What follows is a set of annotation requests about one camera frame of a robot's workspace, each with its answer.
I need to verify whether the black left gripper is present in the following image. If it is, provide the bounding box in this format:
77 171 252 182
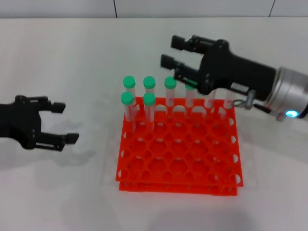
0 95 80 152

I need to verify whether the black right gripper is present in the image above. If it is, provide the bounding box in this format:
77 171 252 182
160 35 280 102

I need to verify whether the clear test tube green cap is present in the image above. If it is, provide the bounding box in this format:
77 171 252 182
184 83 198 120
120 91 137 135
164 77 178 120
218 90 234 121
143 92 157 132
203 90 217 116
143 76 156 95
123 75 144 116

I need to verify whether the orange test tube rack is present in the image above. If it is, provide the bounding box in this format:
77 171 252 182
115 97 244 197

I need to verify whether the black cable silver plug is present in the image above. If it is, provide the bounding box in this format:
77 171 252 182
232 90 270 114

